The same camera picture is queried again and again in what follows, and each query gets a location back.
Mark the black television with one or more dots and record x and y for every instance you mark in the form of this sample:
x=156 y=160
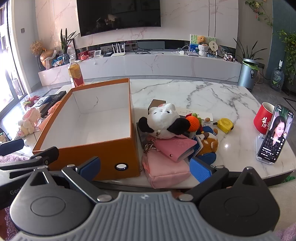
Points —
x=115 y=14

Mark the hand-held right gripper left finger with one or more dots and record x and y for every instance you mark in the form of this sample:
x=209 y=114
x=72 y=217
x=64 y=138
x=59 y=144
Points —
x=90 y=165

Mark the toy car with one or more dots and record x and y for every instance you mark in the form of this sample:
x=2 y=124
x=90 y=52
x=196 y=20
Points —
x=229 y=57

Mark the green plant behind trash can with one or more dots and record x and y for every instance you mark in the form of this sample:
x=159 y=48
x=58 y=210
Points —
x=248 y=52

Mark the white glasses case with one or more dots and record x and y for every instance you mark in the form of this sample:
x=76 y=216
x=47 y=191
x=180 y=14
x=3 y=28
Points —
x=203 y=115

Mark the dried flower bunch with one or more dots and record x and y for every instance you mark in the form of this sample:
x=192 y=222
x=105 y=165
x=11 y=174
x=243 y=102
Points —
x=37 y=47

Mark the golden gourd ornament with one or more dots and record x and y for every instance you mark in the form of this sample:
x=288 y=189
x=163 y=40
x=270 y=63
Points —
x=47 y=59

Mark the pink zip pouch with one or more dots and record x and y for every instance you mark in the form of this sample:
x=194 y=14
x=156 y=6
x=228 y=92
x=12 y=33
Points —
x=166 y=171

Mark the red cup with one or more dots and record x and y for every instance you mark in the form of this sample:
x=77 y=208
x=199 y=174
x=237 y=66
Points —
x=262 y=120

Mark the black and white panda plush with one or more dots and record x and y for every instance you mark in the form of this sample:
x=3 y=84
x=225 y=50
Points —
x=161 y=120

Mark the small brown box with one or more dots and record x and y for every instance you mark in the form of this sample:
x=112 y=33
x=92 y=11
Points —
x=158 y=103

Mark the long-leaf potted plant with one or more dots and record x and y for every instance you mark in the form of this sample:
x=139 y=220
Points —
x=66 y=44

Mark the black remote control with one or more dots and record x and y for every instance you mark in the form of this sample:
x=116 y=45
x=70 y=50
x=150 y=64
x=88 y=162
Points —
x=54 y=99

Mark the purple fuzzy cloth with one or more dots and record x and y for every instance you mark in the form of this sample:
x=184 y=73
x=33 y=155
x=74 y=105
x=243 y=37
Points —
x=13 y=158

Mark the white marble TV cabinet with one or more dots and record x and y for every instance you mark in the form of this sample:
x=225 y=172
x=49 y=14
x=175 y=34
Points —
x=161 y=64

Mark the small white desk clock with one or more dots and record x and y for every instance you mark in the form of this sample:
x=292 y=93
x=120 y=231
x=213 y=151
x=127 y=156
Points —
x=97 y=53

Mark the green vine plant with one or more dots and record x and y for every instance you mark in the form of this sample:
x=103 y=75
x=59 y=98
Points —
x=289 y=51

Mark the blue and white box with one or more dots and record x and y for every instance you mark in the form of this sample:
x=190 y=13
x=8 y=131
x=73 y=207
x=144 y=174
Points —
x=42 y=102

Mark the yellow tape measure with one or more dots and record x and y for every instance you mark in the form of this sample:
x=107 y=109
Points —
x=224 y=125

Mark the white router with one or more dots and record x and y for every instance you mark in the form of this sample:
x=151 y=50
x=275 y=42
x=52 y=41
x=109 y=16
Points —
x=118 y=54

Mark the orange cardboard box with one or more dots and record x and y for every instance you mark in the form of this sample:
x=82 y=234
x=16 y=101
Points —
x=81 y=148

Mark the pink plush toy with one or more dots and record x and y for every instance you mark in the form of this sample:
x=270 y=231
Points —
x=30 y=118

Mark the small pink toy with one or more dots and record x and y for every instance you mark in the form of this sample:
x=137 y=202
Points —
x=84 y=56

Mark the orange juice bottle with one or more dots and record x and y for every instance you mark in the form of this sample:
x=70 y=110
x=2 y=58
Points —
x=76 y=74

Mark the crocheted orange fruit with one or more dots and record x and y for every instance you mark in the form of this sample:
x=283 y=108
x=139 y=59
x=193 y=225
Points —
x=193 y=122

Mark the white textured pot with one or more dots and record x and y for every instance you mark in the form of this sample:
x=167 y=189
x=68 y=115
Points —
x=203 y=50

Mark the small teddy bear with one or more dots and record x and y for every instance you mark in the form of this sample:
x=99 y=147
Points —
x=202 y=39

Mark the round paper fan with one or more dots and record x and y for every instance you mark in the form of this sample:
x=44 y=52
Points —
x=213 y=45

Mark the white charger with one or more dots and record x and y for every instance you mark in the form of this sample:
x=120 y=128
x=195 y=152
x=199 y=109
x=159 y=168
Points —
x=182 y=52

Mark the smartphone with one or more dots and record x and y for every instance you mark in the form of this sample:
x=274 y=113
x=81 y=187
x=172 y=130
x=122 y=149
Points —
x=275 y=136

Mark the water jug with pump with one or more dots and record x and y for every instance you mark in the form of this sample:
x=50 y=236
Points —
x=277 y=78

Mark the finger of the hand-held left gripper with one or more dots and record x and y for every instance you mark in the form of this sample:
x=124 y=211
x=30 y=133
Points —
x=45 y=154
x=12 y=146

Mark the green and blue painting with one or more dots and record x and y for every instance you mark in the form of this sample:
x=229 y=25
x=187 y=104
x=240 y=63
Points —
x=193 y=44

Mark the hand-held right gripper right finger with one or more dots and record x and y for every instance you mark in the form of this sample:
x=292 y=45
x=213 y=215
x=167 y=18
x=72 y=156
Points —
x=200 y=168

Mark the pink card wallet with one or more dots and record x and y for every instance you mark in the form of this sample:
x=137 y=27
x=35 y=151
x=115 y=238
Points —
x=173 y=147

